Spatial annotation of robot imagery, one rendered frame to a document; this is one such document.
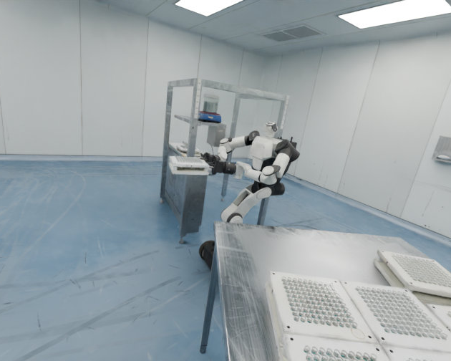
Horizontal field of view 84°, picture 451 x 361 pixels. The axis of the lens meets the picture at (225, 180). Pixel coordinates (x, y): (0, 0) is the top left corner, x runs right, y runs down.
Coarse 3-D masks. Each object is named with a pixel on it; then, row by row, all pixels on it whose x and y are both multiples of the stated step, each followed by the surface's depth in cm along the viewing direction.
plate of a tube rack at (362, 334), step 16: (272, 272) 85; (272, 288) 78; (336, 288) 82; (288, 304) 71; (352, 304) 75; (288, 320) 66; (320, 336) 63; (336, 336) 63; (352, 336) 64; (368, 336) 64
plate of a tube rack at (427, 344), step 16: (352, 288) 83; (384, 288) 85; (400, 288) 86; (368, 320) 70; (432, 320) 74; (384, 336) 65; (400, 336) 66; (416, 336) 67; (448, 336) 68; (448, 352) 64
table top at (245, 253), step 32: (224, 224) 130; (224, 256) 102; (256, 256) 106; (288, 256) 109; (320, 256) 113; (352, 256) 117; (224, 288) 84; (256, 288) 87; (224, 320) 72; (256, 320) 73; (256, 352) 64
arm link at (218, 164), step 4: (216, 160) 175; (220, 160) 179; (216, 164) 176; (220, 164) 177; (224, 164) 179; (228, 164) 178; (216, 168) 177; (220, 168) 178; (224, 168) 178; (228, 168) 178; (212, 172) 180; (216, 172) 177; (220, 172) 179; (224, 172) 179; (228, 172) 179
